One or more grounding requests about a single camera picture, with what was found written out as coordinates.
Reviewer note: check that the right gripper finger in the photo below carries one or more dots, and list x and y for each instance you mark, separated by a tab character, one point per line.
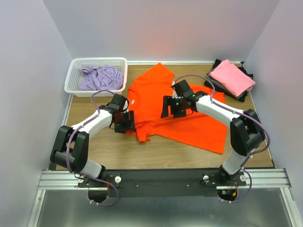
167	102
179	113

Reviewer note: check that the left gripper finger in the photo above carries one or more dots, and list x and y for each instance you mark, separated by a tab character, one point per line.
120	129
131	124

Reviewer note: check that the orange t-shirt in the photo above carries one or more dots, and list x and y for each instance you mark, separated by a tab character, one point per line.
146	100

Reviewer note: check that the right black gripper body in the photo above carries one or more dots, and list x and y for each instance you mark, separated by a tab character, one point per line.
177	104

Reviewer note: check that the pink folded t-shirt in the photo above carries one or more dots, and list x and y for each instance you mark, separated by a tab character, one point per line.
232	78

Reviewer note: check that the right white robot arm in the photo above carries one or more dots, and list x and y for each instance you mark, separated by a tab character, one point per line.
246	131

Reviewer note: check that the aluminium frame rail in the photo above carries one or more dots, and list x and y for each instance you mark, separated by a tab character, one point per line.
261	178

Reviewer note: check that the grey folded t-shirt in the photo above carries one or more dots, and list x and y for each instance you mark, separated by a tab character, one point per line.
221	88

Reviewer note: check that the purple t-shirt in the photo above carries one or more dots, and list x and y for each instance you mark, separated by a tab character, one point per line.
101	78

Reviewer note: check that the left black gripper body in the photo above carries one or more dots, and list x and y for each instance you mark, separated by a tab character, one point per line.
123	119

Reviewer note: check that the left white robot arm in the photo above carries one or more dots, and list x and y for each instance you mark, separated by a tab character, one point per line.
71	146

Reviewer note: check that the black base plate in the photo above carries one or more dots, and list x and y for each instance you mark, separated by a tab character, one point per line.
208	182

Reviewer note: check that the white plastic basket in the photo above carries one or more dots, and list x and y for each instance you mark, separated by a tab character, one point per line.
74	77

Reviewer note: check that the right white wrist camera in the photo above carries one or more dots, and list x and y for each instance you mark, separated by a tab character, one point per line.
174	94

